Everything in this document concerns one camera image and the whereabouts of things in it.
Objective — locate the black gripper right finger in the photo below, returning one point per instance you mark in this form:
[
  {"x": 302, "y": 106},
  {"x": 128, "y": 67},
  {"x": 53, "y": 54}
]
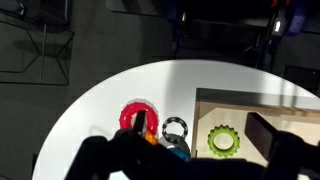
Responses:
[{"x": 261, "y": 133}]

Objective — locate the wooden tray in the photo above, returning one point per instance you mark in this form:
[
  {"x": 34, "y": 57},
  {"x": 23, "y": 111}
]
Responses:
[{"x": 206, "y": 116}]

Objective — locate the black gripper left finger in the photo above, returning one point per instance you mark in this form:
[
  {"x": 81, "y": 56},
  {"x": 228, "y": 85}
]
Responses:
[{"x": 140, "y": 121}]

